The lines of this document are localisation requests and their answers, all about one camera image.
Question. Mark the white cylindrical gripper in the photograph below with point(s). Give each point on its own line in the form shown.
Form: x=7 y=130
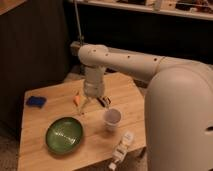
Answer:
x=93 y=87

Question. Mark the green glass bowl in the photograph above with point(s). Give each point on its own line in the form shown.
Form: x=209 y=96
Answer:
x=64 y=135

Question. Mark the blue sponge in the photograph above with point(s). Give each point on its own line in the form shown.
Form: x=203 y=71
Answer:
x=35 y=101

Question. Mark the metal vertical pole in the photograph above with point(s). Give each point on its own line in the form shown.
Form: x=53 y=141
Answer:
x=81 y=38

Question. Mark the white ceramic cup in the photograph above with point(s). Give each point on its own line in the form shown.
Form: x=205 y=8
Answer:
x=111 y=119

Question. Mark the cluttered white shelf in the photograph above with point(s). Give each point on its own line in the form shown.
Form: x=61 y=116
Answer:
x=196 y=9

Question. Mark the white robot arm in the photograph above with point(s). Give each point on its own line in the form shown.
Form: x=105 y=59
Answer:
x=178 y=109

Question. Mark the orange carrot toy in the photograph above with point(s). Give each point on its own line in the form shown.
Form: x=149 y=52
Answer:
x=77 y=100

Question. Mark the white spray bottle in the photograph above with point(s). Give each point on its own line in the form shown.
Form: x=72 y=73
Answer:
x=121 y=150

